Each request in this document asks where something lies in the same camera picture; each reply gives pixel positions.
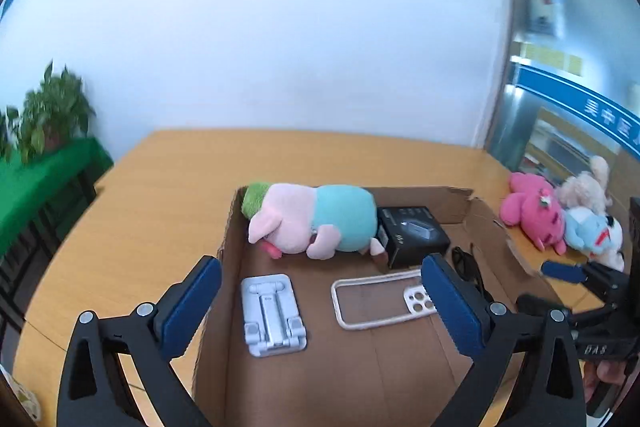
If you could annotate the yellow wooden desktop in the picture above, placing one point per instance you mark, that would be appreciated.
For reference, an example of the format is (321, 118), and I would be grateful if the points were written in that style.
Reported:
(165, 187)

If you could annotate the glass door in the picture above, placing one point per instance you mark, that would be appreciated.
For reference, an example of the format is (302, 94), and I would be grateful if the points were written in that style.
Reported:
(575, 32)

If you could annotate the white folding phone stand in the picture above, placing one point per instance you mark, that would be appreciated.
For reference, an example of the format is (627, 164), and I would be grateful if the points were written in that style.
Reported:
(272, 317)

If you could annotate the beige plush toy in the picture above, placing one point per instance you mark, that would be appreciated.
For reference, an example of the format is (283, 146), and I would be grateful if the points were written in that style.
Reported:
(585, 192)

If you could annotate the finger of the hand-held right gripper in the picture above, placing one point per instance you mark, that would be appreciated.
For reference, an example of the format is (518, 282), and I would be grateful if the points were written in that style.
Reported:
(532, 304)
(565, 271)

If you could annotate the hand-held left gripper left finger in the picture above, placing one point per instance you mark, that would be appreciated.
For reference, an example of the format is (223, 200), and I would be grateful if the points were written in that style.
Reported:
(192, 302)

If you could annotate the person's right hand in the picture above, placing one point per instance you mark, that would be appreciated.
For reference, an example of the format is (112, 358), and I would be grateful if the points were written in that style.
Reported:
(610, 374)

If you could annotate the small potted green plant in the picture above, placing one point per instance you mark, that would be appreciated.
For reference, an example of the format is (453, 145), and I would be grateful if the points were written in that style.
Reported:
(7, 132)

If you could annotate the black product box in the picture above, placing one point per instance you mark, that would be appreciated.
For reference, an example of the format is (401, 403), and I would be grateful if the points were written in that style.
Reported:
(415, 237)

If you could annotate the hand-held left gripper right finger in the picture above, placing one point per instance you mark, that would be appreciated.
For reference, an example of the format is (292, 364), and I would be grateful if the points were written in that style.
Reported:
(450, 307)

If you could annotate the large potted green plant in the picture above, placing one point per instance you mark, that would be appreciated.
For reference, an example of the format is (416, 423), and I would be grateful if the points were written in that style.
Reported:
(55, 107)

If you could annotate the green covered side table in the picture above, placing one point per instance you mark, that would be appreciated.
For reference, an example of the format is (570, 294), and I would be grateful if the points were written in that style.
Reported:
(30, 257)

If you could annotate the cardboard box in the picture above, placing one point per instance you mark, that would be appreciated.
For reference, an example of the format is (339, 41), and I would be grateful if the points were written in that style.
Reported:
(350, 372)

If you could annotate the blue door banner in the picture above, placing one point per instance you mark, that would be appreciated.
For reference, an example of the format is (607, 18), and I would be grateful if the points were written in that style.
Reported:
(565, 89)

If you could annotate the green tablecloth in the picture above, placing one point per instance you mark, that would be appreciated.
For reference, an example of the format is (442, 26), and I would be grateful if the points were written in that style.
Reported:
(45, 177)

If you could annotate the blue and white plush toy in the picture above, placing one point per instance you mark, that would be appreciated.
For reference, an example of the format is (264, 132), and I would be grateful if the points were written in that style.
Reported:
(592, 232)

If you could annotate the clear white phone case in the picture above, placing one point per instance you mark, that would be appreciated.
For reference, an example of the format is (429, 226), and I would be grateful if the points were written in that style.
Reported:
(415, 302)

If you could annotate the pink pig plush toy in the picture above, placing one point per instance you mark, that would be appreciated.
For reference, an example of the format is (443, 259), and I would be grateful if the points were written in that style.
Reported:
(345, 217)

